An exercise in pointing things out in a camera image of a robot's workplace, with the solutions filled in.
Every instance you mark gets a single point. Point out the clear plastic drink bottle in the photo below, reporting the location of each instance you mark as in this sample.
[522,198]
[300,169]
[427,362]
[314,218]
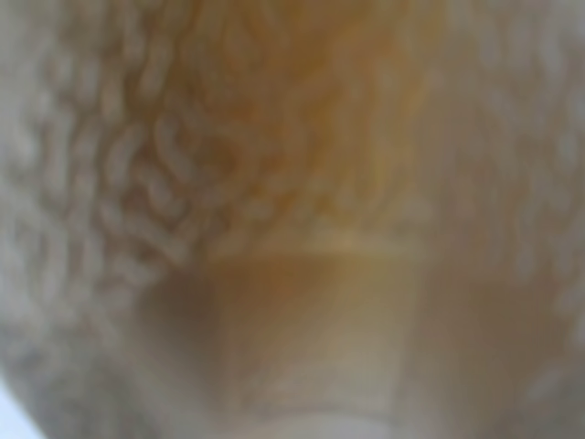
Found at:
[293,219]

